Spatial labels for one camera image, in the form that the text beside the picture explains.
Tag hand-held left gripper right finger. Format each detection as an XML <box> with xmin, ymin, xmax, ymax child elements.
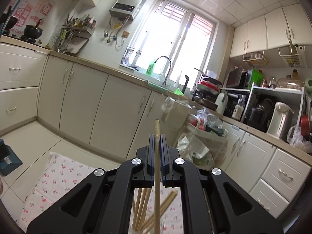
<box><xmin>160</xmin><ymin>134</ymin><xmax>284</xmax><ymax>234</ymax></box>

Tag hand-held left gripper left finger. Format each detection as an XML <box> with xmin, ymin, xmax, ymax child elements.
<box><xmin>26</xmin><ymin>134</ymin><xmax>155</xmax><ymax>234</ymax></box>

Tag long bamboo chopstick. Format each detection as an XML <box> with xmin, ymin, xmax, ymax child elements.
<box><xmin>154</xmin><ymin>119</ymin><xmax>162</xmax><ymax>234</ymax></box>

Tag group of bamboo chopsticks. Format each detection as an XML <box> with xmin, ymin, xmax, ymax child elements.
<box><xmin>132</xmin><ymin>188</ymin><xmax>177</xmax><ymax>234</ymax></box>

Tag clear glass jar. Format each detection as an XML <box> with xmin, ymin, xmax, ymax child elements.
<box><xmin>128</xmin><ymin>221</ymin><xmax>171</xmax><ymax>234</ymax></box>

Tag white hanging plastic bag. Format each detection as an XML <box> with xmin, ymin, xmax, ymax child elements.
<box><xmin>161</xmin><ymin>96</ymin><xmax>193</xmax><ymax>131</ymax></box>

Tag white storage trolley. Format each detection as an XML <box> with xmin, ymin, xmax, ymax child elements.
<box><xmin>175</xmin><ymin>110</ymin><xmax>228</xmax><ymax>171</ymax></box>

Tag cream sink base cabinet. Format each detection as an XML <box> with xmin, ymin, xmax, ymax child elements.
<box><xmin>36</xmin><ymin>54</ymin><xmax>195</xmax><ymax>161</ymax></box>

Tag black slim tap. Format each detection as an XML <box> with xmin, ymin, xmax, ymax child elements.
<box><xmin>182</xmin><ymin>75</ymin><xmax>191</xmax><ymax>95</ymax></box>

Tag white plastic jug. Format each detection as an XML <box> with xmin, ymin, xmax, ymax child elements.
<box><xmin>216</xmin><ymin>91</ymin><xmax>228</xmax><ymax>115</ymax></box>

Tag stack of pots and pans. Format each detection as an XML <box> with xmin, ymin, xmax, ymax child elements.
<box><xmin>192</xmin><ymin>75</ymin><xmax>220</xmax><ymax>108</ymax></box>

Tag clear bottle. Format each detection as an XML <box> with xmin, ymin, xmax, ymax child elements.
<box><xmin>231</xmin><ymin>97</ymin><xmax>245</xmax><ymax>120</ymax></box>

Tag cherry print tablecloth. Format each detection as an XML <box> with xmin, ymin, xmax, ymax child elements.
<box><xmin>16</xmin><ymin>151</ymin><xmax>183</xmax><ymax>234</ymax></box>

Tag green dish soap bottle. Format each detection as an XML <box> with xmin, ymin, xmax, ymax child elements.
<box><xmin>145</xmin><ymin>60</ymin><xmax>156</xmax><ymax>76</ymax></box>

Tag curved steel faucet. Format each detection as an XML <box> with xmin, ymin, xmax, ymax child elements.
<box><xmin>155</xmin><ymin>56</ymin><xmax>172</xmax><ymax>87</ymax></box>

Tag black rice cooker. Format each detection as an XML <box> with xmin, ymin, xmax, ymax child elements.
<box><xmin>246</xmin><ymin>99</ymin><xmax>275</xmax><ymax>132</ymax></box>

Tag cream corner base cabinet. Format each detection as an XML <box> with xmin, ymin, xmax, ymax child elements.
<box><xmin>214</xmin><ymin>121</ymin><xmax>312</xmax><ymax>221</ymax></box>

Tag beige kitchen countertop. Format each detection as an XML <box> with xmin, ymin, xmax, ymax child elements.
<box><xmin>0</xmin><ymin>35</ymin><xmax>312</xmax><ymax>166</ymax></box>

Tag silver toaster oven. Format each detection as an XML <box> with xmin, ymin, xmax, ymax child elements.
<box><xmin>223</xmin><ymin>66</ymin><xmax>254</xmax><ymax>89</ymax></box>

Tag beige electric thermo pot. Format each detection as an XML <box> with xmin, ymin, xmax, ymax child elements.
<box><xmin>267</xmin><ymin>102</ymin><xmax>294</xmax><ymax>140</ymax></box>

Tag kitchen window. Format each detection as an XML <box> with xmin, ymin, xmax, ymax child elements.
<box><xmin>127</xmin><ymin>0</ymin><xmax>217</xmax><ymax>88</ymax></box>

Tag white counter shelf rack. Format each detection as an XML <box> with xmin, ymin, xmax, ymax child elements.
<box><xmin>219</xmin><ymin>83</ymin><xmax>308</xmax><ymax>142</ymax></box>

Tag crumpled clear plastic bag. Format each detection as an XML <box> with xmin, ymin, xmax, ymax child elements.
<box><xmin>287</xmin><ymin>125</ymin><xmax>312</xmax><ymax>149</ymax></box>

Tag blue box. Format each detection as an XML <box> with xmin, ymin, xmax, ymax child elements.
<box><xmin>0</xmin><ymin>139</ymin><xmax>23</xmax><ymax>176</ymax></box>

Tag red pot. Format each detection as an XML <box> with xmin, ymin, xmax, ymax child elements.
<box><xmin>300</xmin><ymin>114</ymin><xmax>310</xmax><ymax>137</ymax></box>

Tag cream drawer cabinet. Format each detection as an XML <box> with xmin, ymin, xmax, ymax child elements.
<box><xmin>0</xmin><ymin>43</ymin><xmax>49</xmax><ymax>137</ymax></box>

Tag silver gas water heater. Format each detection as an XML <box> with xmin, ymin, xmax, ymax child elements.
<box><xmin>109</xmin><ymin>0</ymin><xmax>150</xmax><ymax>21</ymax></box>

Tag black wok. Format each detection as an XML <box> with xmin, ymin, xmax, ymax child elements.
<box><xmin>23</xmin><ymin>19</ymin><xmax>44</xmax><ymax>43</ymax></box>

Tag white wire hanging basket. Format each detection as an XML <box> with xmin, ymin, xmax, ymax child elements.
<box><xmin>278</xmin><ymin>44</ymin><xmax>308</xmax><ymax>67</ymax></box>
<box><xmin>242</xmin><ymin>51</ymin><xmax>269</xmax><ymax>67</ymax></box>

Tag wall-mounted utensil rack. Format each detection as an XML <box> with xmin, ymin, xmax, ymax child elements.
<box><xmin>52</xmin><ymin>11</ymin><xmax>97</xmax><ymax>54</ymax></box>

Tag cream wall cabinets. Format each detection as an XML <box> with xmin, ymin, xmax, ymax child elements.
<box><xmin>230</xmin><ymin>4</ymin><xmax>312</xmax><ymax>59</ymax></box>

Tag pink wall stickers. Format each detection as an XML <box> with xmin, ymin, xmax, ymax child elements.
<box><xmin>10</xmin><ymin>0</ymin><xmax>53</xmax><ymax>33</ymax></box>

